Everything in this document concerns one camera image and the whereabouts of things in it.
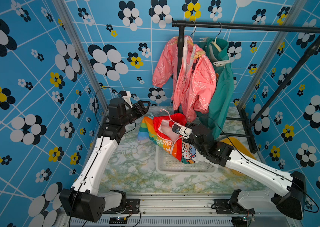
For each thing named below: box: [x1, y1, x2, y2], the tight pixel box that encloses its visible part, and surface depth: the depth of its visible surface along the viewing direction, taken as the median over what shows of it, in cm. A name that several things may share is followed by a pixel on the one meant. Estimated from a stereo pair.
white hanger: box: [211, 21, 223, 53], surface depth 62 cm
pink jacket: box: [152, 35, 216, 123], surface depth 68 cm
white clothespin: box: [213, 59, 231, 67], surface depth 58 cm
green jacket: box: [196, 36, 235, 140], surface depth 64 cm
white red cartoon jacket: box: [137, 113, 211, 165], surface depth 82 cm
